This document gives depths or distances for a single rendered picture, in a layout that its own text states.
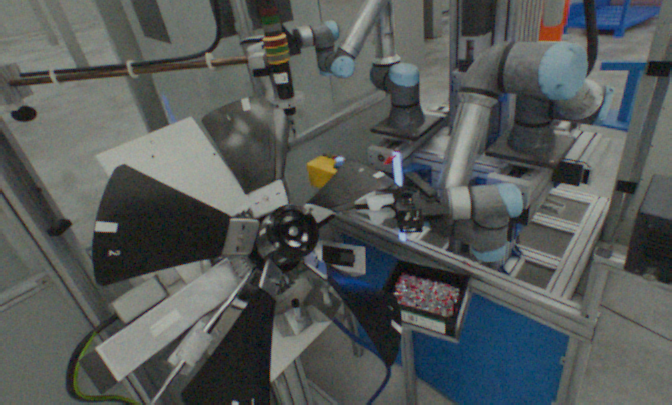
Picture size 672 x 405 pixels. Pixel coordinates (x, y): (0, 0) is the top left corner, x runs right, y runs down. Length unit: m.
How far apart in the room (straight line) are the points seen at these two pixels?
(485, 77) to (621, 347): 1.60
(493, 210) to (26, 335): 1.36
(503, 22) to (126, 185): 1.28
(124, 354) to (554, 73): 1.01
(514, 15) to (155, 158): 1.21
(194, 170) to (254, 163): 0.24
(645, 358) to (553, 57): 1.63
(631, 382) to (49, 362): 2.16
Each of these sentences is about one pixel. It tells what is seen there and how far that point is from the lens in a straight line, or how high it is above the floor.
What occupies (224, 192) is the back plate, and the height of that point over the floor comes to 1.19.
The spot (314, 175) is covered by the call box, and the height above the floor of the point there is 1.03.
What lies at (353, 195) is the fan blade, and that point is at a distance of 0.99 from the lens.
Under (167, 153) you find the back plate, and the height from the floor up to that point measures 1.31.
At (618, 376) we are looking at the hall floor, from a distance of 2.23.
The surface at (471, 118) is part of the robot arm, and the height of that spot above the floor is 1.32.
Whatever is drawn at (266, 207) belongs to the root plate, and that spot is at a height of 1.24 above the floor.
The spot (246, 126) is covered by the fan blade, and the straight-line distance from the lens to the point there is 0.98.
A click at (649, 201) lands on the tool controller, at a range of 0.94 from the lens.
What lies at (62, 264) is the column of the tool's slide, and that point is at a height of 1.09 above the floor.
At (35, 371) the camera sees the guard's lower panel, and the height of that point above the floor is 0.72.
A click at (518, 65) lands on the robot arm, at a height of 1.44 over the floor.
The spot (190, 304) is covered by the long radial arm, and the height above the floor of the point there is 1.12.
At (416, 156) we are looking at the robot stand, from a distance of 1.70.
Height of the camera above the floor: 1.72
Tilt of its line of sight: 31 degrees down
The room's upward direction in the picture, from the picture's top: 9 degrees counter-clockwise
